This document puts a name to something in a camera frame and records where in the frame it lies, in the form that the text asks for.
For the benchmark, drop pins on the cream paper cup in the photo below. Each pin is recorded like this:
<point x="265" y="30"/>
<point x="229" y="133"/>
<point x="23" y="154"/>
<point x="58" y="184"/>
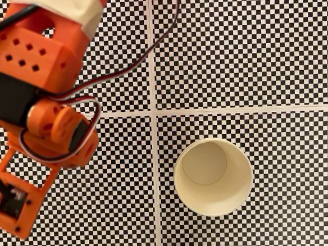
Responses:
<point x="214" y="192"/>

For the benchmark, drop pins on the checkerboard paper sheet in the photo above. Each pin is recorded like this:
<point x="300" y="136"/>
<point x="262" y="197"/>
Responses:
<point x="231" y="39"/>
<point x="128" y="103"/>
<point x="102" y="203"/>
<point x="295" y="147"/>

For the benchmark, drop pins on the white tape wrap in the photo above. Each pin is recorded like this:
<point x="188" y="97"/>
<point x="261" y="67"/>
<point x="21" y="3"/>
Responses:
<point x="68" y="5"/>

